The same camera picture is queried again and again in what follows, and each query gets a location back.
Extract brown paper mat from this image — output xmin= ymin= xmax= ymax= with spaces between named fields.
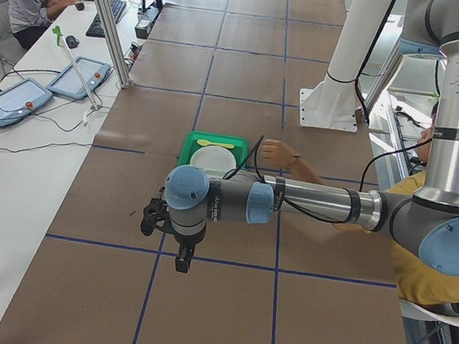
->
xmin=0 ymin=0 xmax=406 ymax=344

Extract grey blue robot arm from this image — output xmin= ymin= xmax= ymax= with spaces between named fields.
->
xmin=140 ymin=0 xmax=459 ymax=278

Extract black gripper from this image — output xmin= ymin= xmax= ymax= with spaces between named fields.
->
xmin=174 ymin=234 xmax=203 ymax=274

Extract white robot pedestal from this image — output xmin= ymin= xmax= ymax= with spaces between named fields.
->
xmin=299 ymin=0 xmax=399 ymax=132

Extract black computer mouse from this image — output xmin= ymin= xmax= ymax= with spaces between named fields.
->
xmin=65 ymin=35 xmax=80 ymax=49

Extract white round plate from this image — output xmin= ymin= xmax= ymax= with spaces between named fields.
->
xmin=189 ymin=145 xmax=237 ymax=177

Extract operator in yellow shirt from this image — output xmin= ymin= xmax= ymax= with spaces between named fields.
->
xmin=365 ymin=96 xmax=459 ymax=344

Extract black keyboard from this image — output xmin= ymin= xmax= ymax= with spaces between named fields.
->
xmin=84 ymin=0 xmax=128 ymax=42

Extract green toy figure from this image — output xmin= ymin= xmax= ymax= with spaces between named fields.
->
xmin=51 ymin=25 xmax=63 ymax=47

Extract blue teach pendant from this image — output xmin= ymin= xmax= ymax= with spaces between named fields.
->
xmin=47 ymin=56 xmax=111 ymax=100
xmin=0 ymin=78 xmax=53 ymax=127

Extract white rod stand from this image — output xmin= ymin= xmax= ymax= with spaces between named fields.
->
xmin=62 ymin=36 xmax=103 ymax=111

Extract green plastic tray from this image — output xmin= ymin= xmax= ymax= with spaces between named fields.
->
xmin=178 ymin=131 xmax=249 ymax=166

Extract aluminium frame post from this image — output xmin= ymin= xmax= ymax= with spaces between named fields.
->
xmin=95 ymin=0 xmax=131 ymax=89

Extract blue teach pendant near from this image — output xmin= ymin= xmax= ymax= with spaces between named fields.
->
xmin=0 ymin=78 xmax=53 ymax=127

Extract operator hand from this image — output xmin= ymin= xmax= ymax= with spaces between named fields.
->
xmin=261 ymin=139 xmax=299 ymax=170

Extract blue teach pendant far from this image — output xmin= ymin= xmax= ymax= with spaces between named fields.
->
xmin=47 ymin=56 xmax=111 ymax=100

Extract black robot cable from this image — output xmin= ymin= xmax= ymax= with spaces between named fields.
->
xmin=219 ymin=131 xmax=430 ymax=232

